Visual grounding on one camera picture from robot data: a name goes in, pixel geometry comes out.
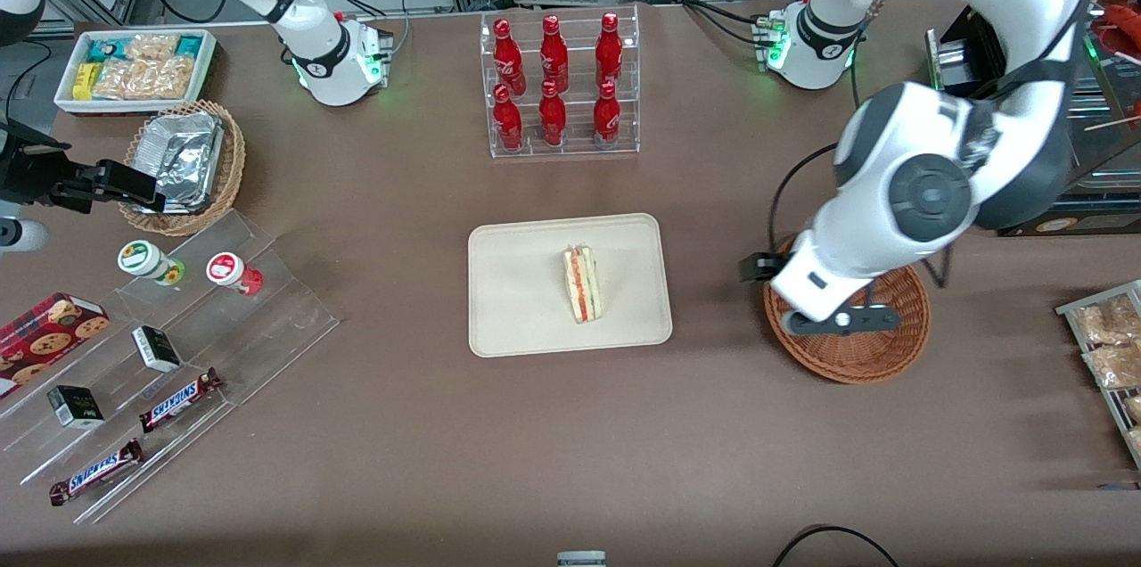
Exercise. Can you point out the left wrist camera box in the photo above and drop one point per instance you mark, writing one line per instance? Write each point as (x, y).
(758, 268)

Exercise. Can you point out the green-lid sunflower cup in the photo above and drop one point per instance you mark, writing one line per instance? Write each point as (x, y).
(138, 257)

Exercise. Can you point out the teal snack packet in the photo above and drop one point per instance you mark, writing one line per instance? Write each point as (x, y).
(107, 48)
(189, 45)

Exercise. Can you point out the triangle sandwich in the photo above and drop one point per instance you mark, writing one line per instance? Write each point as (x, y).
(584, 286)

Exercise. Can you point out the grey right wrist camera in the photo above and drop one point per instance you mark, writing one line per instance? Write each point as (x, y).
(22, 235)

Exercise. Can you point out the small grey device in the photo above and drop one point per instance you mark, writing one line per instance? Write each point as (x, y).
(581, 560)

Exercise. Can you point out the red chocolate chip cookie box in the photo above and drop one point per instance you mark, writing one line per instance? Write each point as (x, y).
(45, 340)

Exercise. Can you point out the clear bag of pastry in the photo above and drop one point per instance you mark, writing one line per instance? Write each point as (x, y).
(1110, 322)
(1136, 442)
(1119, 366)
(1134, 408)

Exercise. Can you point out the brown wicker basket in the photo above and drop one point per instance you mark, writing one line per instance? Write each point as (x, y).
(856, 357)

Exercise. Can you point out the steel warmer pan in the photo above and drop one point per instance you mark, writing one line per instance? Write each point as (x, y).
(1114, 148)

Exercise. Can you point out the clear bag of crackers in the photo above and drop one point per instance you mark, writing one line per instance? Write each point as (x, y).
(151, 45)
(143, 78)

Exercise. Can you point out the white plastic bin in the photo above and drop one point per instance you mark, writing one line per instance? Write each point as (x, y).
(134, 107)

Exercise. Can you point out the Snickers chocolate bar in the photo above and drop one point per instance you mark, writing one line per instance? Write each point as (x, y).
(178, 400)
(95, 472)

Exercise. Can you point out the aluminium foil container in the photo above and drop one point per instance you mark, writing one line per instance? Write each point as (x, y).
(178, 157)

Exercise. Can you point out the red sausage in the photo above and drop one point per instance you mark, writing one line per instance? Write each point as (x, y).
(1125, 19)

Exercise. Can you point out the black food warmer machine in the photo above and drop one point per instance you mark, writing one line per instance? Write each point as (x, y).
(947, 59)

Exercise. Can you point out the light wicker basket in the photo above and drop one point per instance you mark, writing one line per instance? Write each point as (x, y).
(230, 184)

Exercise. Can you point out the small black carton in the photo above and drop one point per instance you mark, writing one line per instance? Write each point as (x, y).
(156, 351)
(76, 408)

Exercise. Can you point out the red-lid yogurt cup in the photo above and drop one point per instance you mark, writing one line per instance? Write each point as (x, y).
(223, 267)

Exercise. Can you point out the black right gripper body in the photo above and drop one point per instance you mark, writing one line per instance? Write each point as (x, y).
(28, 169)

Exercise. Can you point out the beige plastic tray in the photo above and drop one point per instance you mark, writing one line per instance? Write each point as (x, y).
(517, 291)

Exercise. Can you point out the clear acrylic bottle rack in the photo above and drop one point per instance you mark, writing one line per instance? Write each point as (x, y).
(579, 148)

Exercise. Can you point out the red cola bottle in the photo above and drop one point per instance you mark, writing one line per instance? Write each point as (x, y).
(508, 119)
(554, 57)
(508, 59)
(607, 114)
(609, 52)
(553, 116)

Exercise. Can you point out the tray of packaged snacks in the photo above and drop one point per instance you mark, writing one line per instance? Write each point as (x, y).
(1108, 406)

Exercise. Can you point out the yellow snack packet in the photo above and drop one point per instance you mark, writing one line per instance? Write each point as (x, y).
(84, 81)

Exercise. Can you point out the clear acrylic stepped shelf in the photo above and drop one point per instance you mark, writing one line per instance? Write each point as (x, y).
(285, 317)

